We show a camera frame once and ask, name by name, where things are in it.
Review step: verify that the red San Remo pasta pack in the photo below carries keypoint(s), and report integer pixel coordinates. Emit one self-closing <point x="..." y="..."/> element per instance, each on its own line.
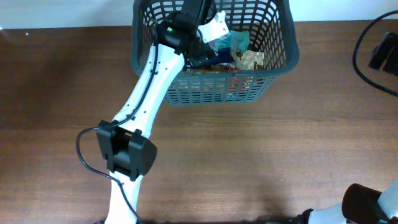
<point x="219" y="68"/>

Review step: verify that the light blue tissue packet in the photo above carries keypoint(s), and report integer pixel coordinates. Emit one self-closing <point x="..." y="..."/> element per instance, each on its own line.
<point x="239" y="41"/>

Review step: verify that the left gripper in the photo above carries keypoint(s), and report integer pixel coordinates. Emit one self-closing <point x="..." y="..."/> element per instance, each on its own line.
<point x="203" y="51"/>

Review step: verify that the dark grey plastic basket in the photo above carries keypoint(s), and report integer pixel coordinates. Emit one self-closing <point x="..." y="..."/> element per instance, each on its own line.
<point x="271" y="32"/>

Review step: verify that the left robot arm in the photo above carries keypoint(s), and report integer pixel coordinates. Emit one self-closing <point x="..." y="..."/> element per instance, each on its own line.
<point x="182" y="36"/>

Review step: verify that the Kleenex tissue multipack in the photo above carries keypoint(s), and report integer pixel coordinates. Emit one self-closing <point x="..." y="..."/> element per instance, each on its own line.
<point x="222" y="48"/>

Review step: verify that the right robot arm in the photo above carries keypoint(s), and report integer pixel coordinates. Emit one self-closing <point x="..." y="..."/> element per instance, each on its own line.
<point x="361" y="204"/>

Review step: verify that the beige cookie bag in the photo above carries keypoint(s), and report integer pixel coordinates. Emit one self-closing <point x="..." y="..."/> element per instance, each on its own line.
<point x="249" y="60"/>

